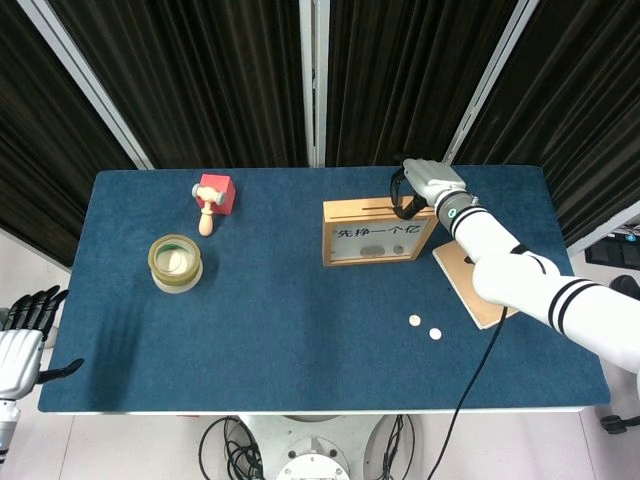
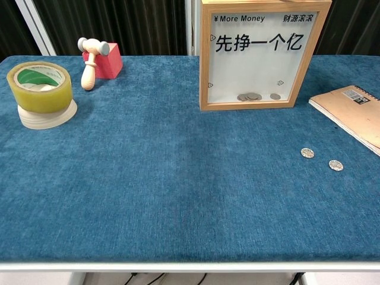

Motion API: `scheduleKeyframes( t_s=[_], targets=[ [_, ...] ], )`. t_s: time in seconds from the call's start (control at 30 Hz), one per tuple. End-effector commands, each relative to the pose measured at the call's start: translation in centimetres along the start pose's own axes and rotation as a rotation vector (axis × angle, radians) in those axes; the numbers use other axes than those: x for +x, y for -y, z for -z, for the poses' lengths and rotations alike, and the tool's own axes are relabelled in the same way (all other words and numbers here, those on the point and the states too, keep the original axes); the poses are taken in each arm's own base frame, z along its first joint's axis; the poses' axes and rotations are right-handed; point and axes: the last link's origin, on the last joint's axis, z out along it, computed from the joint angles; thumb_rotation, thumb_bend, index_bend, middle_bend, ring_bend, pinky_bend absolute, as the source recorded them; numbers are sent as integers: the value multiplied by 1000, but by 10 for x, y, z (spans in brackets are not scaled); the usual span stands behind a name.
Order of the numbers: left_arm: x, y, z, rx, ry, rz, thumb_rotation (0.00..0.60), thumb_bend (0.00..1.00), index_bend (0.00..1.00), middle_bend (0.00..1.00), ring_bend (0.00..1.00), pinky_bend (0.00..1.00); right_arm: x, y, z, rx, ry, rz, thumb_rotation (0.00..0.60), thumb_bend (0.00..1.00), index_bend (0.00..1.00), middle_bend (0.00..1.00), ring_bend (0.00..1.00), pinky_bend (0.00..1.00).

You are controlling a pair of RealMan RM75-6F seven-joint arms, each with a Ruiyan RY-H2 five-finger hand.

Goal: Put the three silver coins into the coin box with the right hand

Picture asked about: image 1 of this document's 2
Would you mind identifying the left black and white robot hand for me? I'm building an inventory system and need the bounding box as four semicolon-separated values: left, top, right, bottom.
0;286;86;400

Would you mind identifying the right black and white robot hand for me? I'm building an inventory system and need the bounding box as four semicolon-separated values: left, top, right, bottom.
389;156;468;220

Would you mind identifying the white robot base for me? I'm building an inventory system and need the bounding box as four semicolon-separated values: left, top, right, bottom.
244;413;381;480

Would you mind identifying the kraft spiral notebook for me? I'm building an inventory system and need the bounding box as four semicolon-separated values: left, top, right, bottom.
431;241;507;331

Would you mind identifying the black pleated curtain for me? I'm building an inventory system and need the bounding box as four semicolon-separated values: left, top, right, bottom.
324;0;519;167
47;0;307;170
0;0;139;269
452;0;640;246

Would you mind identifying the clear yellowish packing tape roll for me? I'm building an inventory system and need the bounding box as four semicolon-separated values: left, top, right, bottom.
147;233;203;282

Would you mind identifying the white tape roll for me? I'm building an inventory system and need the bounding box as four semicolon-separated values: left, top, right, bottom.
151;259;205;295

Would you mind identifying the blue fabric table cloth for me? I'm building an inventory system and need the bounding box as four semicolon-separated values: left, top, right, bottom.
37;166;614;415

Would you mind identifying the black floor equipment box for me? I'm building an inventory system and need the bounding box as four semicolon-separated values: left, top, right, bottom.
584;238;640;267

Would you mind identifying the red cube block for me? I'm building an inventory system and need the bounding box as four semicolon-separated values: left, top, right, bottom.
198;173;237;217

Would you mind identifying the black shoe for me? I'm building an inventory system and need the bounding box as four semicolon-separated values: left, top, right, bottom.
612;273;640;301

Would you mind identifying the wooden toy hammer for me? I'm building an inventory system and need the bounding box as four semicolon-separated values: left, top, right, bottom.
191;183;226;238

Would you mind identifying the black chair caster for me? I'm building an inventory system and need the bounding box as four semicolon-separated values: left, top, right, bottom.
599;413;634;436

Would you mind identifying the wooden frame glass money box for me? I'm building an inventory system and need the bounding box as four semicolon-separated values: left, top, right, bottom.
322;193;444;269

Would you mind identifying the grey aluminium partition frame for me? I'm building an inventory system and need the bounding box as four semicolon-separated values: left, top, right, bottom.
442;0;542;166
17;0;154;170
567;199;640;257
298;0;329;169

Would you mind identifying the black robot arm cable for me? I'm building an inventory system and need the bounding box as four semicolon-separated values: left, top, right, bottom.
428;304;507;480

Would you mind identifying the black cable bundle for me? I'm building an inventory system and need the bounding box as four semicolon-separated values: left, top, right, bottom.
199;415;266;480
383;414;417;480

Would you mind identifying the white table frame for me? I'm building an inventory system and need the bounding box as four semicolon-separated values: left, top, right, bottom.
37;407;614;418

